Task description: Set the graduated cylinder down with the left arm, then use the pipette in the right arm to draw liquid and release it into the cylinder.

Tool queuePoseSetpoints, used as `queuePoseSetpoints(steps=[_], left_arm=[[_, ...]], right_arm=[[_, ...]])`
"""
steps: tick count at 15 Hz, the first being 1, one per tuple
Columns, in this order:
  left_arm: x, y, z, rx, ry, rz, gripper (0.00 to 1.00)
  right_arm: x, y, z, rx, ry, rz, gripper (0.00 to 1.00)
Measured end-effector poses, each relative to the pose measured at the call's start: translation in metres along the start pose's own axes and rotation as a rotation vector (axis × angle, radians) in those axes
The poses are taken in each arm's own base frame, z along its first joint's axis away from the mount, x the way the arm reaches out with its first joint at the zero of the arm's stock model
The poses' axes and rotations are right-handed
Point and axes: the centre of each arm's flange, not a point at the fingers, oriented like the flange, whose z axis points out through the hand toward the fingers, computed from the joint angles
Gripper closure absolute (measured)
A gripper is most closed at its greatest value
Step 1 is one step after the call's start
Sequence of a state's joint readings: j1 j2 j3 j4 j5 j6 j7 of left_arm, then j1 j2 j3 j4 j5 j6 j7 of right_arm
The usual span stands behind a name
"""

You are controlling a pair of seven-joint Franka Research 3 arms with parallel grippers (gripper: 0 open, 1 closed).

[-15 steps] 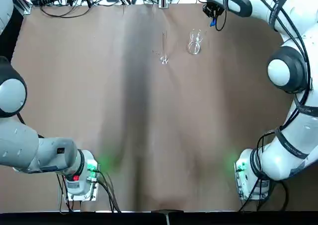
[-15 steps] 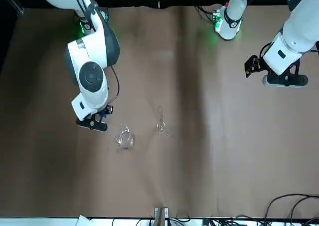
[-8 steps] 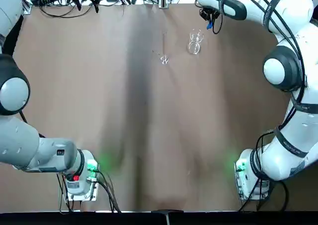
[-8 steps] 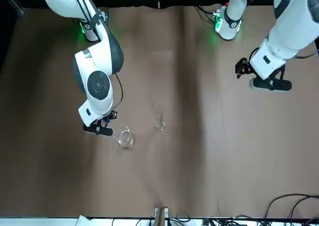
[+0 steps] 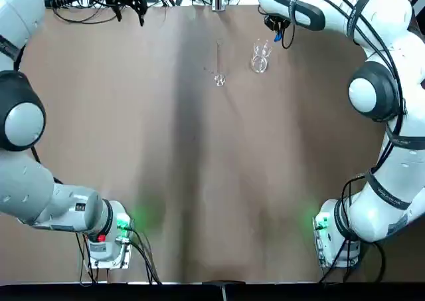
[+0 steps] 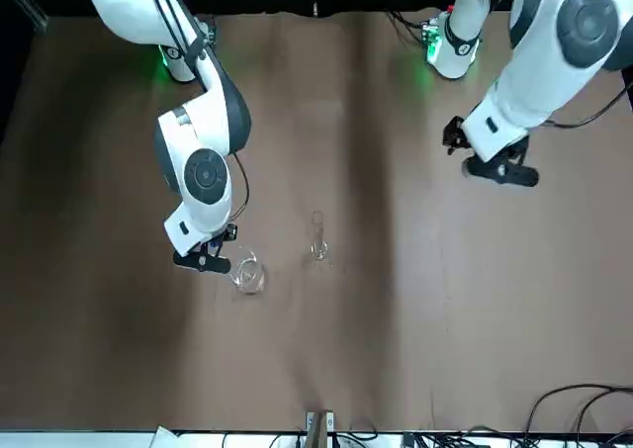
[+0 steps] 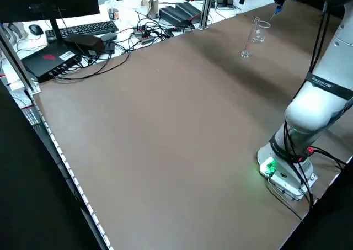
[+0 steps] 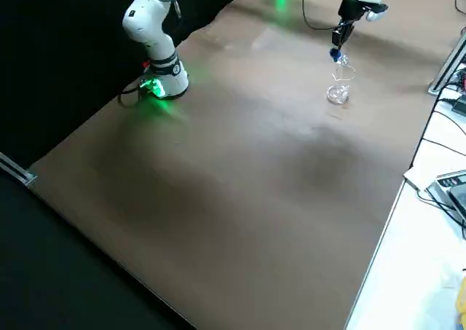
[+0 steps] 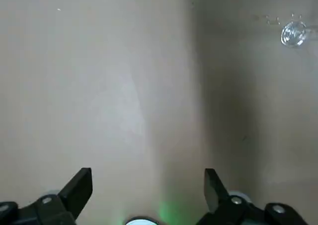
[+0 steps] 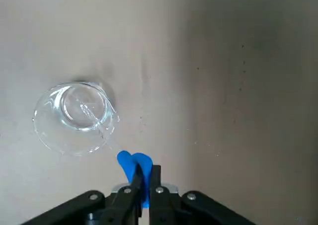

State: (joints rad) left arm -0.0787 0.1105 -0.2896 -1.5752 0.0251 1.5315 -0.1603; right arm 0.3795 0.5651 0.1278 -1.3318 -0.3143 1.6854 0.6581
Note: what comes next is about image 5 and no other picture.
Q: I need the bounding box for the black right base cable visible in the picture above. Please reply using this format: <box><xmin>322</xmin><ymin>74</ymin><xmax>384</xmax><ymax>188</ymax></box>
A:
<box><xmin>318</xmin><ymin>241</ymin><xmax>386</xmax><ymax>284</ymax></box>

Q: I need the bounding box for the glass pipette blue bulb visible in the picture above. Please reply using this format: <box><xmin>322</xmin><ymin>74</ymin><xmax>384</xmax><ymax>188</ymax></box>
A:
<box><xmin>265</xmin><ymin>29</ymin><xmax>284</xmax><ymax>54</ymax></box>

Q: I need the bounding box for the black left base cable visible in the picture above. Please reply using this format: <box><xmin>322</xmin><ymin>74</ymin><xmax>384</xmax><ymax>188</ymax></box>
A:
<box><xmin>129</xmin><ymin>226</ymin><xmax>163</xmax><ymax>284</ymax></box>

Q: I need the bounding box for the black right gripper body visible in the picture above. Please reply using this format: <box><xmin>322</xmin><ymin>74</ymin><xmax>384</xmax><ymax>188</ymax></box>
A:
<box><xmin>264</xmin><ymin>13</ymin><xmax>290</xmax><ymax>33</ymax></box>

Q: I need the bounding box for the thin left base cable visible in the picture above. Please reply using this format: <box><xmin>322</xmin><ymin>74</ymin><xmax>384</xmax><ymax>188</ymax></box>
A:
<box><xmin>76</xmin><ymin>233</ymin><xmax>97</xmax><ymax>284</ymax></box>

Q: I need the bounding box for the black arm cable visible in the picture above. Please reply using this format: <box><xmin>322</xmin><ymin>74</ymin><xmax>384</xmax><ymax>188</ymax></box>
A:
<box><xmin>282</xmin><ymin>0</ymin><xmax>411</xmax><ymax>215</ymax></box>
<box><xmin>13</xmin><ymin>45</ymin><xmax>64</xmax><ymax>185</ymax></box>

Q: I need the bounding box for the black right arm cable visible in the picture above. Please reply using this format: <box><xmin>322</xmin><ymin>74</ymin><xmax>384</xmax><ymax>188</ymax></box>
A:
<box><xmin>282</xmin><ymin>0</ymin><xmax>411</xmax><ymax>215</ymax></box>

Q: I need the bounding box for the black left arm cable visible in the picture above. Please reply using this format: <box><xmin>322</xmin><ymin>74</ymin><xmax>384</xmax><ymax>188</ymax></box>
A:
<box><xmin>13</xmin><ymin>45</ymin><xmax>64</xmax><ymax>185</ymax></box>

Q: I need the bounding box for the clear glass graduated cylinder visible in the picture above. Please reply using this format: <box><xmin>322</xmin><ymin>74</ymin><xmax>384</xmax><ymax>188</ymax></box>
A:
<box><xmin>212</xmin><ymin>39</ymin><xmax>227</xmax><ymax>88</ymax></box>

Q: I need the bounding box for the black base cable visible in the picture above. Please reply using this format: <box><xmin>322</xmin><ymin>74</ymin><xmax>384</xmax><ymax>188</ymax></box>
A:
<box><xmin>129</xmin><ymin>226</ymin><xmax>163</xmax><ymax>284</ymax></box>
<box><xmin>318</xmin><ymin>241</ymin><xmax>386</xmax><ymax>284</ymax></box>

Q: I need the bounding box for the clear glass beaker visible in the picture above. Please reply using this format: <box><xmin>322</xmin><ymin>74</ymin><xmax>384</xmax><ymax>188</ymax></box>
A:
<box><xmin>249</xmin><ymin>38</ymin><xmax>274</xmax><ymax>74</ymax></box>

